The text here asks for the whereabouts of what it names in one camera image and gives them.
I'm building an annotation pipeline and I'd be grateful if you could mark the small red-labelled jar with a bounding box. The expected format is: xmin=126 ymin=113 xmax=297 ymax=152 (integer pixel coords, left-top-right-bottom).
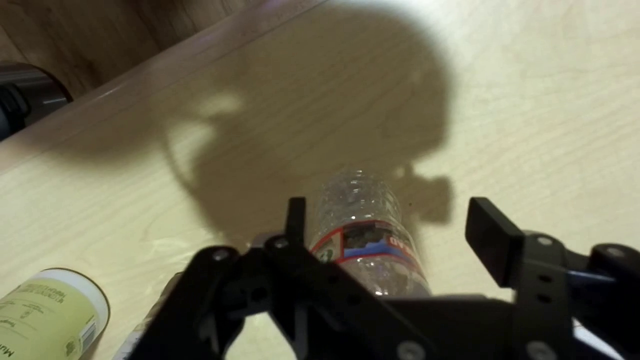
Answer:
xmin=305 ymin=167 xmax=431 ymax=298

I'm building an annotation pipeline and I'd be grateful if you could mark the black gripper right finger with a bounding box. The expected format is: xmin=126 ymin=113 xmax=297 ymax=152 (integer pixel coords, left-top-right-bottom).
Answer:
xmin=464 ymin=197 xmax=640 ymax=360

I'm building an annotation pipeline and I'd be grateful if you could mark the black folding cart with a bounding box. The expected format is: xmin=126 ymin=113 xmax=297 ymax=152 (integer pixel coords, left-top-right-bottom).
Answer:
xmin=0 ymin=63 xmax=73 ymax=142

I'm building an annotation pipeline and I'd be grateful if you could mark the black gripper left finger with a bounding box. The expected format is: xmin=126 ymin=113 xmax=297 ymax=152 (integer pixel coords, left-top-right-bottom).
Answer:
xmin=121 ymin=197 xmax=428 ymax=360

